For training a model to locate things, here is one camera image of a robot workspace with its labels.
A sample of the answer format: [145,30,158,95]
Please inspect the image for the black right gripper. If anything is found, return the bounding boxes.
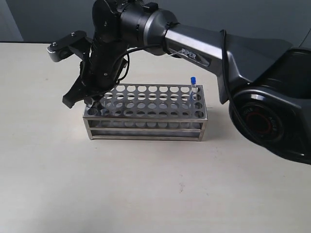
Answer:
[62,41,129,108]

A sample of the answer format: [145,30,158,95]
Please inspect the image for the blue-capped tube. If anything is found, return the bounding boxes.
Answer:
[189,76,197,108]
[88,97,101,109]

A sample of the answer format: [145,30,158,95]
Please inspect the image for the black silver Piper robot arm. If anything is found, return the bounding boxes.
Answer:
[63,0,311,164]

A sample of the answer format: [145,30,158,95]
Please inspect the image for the steel test tube rack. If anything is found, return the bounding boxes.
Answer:
[83,83,208,141]

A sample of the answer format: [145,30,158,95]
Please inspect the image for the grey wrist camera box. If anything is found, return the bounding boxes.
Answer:
[47,31,92,63]

